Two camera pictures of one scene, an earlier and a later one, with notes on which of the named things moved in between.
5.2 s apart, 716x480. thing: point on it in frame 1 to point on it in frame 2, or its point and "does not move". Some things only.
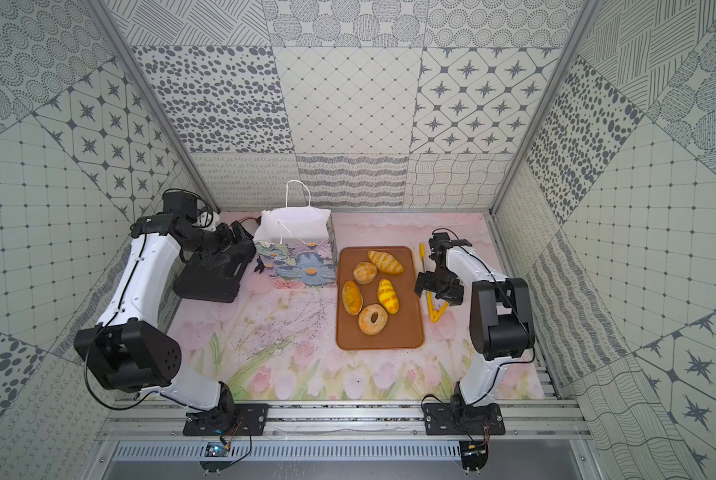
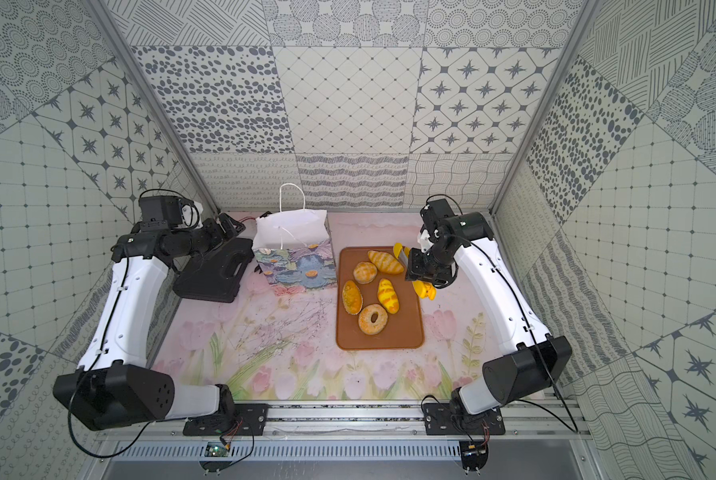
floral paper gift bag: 297,243 does not move
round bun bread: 365,272 does not move
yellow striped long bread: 388,296 does not move
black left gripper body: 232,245 to 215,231
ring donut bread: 372,319 does not move
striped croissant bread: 385,262 does not move
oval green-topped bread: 352,298 does not move
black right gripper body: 444,283 to 430,268
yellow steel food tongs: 433,314 to 425,289
